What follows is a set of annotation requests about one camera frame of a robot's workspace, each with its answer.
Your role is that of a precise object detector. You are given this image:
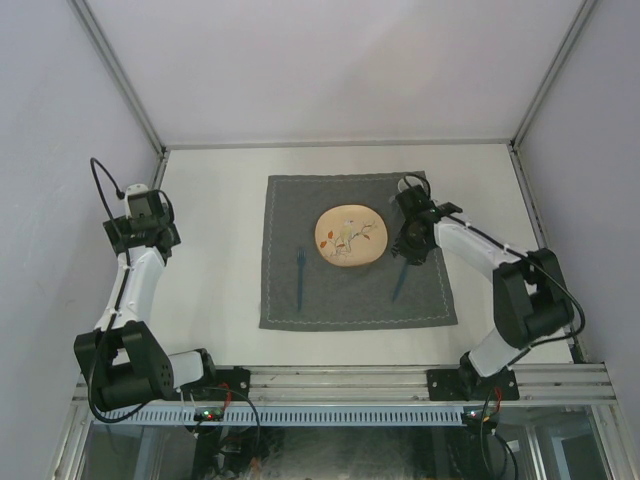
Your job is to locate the blue plastic spoon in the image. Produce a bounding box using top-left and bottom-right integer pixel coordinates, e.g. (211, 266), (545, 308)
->
(392, 261), (411, 302)

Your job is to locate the beige bird pattern plate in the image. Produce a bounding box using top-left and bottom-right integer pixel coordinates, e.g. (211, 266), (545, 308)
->
(314, 204), (389, 268)

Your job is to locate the blue plastic fork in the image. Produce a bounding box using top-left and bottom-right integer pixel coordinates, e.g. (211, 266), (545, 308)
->
(296, 247), (306, 312)

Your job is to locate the grey cloth placemat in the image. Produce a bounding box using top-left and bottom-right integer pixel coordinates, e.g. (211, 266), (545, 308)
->
(260, 171), (458, 332)

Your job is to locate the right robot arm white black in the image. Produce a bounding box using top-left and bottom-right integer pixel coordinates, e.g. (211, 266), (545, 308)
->
(391, 174), (585, 401)

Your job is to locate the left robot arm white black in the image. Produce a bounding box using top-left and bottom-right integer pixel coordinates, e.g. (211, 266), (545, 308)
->
(74, 184), (250, 422)

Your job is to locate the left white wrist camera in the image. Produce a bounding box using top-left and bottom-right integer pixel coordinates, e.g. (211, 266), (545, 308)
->
(124, 183), (149, 218)

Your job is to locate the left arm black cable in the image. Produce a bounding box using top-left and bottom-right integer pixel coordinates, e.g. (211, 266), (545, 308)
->
(87, 157), (174, 424)

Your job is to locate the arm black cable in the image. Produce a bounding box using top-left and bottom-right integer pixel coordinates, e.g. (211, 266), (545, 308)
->
(87, 157), (174, 424)
(399, 172), (586, 401)

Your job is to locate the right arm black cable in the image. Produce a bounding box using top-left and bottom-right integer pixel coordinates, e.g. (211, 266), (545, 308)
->
(399, 172), (586, 401)

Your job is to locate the blue slotted cable duct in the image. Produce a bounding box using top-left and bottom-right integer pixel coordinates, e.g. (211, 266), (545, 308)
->
(105, 404), (464, 427)

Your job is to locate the aluminium front rail frame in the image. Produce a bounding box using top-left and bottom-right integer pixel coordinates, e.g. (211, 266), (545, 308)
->
(72, 363), (619, 409)

